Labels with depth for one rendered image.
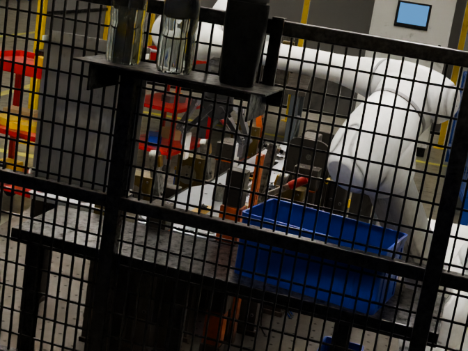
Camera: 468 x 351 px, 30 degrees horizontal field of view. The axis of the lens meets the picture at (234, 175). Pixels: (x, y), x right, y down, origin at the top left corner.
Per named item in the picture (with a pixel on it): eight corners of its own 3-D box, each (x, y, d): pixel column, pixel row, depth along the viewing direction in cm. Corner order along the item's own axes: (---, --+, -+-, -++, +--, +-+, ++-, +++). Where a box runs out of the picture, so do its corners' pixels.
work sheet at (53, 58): (32, 178, 181) (47, 28, 174) (131, 201, 175) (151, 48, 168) (27, 180, 179) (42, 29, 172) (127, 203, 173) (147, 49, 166)
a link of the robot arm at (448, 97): (393, 42, 188) (356, 81, 182) (467, 61, 176) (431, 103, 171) (402, 88, 196) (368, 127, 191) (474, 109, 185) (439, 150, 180)
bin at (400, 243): (263, 253, 192) (272, 197, 189) (396, 293, 180) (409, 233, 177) (230, 272, 178) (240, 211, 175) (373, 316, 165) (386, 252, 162)
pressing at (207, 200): (269, 141, 344) (270, 137, 344) (325, 152, 338) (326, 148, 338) (129, 222, 214) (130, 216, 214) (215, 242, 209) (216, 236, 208)
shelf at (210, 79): (104, 81, 171) (115, -11, 167) (281, 115, 162) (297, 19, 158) (69, 87, 157) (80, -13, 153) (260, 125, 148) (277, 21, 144)
